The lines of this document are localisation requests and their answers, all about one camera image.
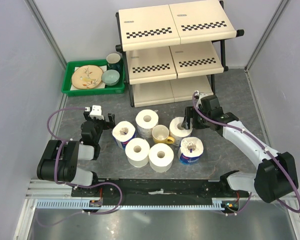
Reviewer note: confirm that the dark green mug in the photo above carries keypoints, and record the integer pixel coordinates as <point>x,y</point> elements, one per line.
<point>114,62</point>

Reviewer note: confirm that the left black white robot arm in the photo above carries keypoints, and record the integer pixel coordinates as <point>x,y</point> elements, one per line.
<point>59,161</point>

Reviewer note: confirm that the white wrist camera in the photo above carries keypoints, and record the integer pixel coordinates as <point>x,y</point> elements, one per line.
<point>197,96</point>
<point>96,112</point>

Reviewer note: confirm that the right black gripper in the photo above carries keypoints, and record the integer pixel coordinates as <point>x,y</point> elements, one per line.
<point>191,112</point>

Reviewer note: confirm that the plain white paper towel roll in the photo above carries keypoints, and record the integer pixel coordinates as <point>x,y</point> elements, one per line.
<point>161,157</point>
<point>137,152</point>

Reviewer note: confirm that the floral ceramic plate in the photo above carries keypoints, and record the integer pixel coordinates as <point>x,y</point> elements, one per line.
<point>86,77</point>

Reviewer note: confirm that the light green ceramic bowl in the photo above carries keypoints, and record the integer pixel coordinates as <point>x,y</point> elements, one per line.
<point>110,77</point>

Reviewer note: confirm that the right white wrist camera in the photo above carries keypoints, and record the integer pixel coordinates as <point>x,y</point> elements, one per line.
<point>197,96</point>

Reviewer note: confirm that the green plastic tray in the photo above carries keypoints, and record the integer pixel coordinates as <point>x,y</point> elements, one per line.
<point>70,91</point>

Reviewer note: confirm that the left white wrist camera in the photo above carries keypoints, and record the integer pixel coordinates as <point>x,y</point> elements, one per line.
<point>96,112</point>

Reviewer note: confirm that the cream three-tier shelf rack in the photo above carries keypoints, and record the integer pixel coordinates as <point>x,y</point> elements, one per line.
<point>169,51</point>

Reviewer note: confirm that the yellow ceramic mug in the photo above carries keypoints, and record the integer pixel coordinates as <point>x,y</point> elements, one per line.
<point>161,134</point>

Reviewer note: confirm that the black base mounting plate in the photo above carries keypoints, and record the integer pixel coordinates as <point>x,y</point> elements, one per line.
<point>172,191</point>

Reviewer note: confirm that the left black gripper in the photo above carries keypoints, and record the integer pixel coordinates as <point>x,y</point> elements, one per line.
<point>106,124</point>

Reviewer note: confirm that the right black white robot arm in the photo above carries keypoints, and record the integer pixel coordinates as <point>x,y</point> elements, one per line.
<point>276,174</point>

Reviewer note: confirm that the blue wrapped paper towel roll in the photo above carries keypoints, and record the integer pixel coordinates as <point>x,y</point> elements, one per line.
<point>190,150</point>
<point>122,133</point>

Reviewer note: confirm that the floral white paper towel roll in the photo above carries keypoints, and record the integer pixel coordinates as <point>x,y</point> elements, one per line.
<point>177,131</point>

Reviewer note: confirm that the blue slotted cable duct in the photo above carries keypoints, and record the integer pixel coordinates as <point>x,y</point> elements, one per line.
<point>81,204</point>

